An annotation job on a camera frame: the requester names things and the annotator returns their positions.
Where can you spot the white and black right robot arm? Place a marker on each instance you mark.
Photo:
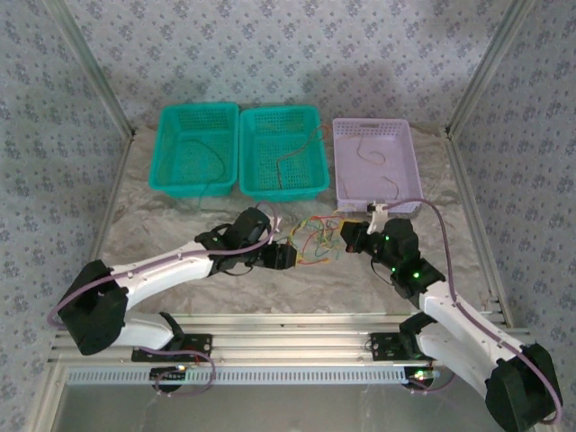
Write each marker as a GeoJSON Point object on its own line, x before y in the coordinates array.
{"type": "Point", "coordinates": [450, 355]}

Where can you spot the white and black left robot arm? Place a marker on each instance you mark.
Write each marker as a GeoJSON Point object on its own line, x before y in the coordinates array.
{"type": "Point", "coordinates": [162, 270]}

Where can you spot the lavender plastic basket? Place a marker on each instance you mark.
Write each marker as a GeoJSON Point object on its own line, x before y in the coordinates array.
{"type": "Point", "coordinates": [405, 153]}

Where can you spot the teal plastic mesh basket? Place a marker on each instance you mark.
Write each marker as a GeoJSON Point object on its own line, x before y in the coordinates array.
{"type": "Point", "coordinates": [270, 135]}
{"type": "Point", "coordinates": [193, 155]}

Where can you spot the small black controller board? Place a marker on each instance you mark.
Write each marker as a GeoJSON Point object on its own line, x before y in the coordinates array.
{"type": "Point", "coordinates": [168, 374]}
{"type": "Point", "coordinates": [420, 375]}

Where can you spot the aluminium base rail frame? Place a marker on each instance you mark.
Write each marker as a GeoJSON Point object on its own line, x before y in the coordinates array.
{"type": "Point", "coordinates": [288, 342]}

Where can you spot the aluminium table side rail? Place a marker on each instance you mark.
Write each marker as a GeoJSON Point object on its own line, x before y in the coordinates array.
{"type": "Point", "coordinates": [109, 207]}
{"type": "Point", "coordinates": [471, 207]}

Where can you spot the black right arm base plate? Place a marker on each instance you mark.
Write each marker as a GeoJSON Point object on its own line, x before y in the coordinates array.
{"type": "Point", "coordinates": [382, 346]}

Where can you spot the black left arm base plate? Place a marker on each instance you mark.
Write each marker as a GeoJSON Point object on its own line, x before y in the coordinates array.
{"type": "Point", "coordinates": [198, 344]}

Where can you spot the aluminium frame post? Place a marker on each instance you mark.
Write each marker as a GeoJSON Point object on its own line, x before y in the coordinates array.
{"type": "Point", "coordinates": [486, 67]}
{"type": "Point", "coordinates": [94, 67]}

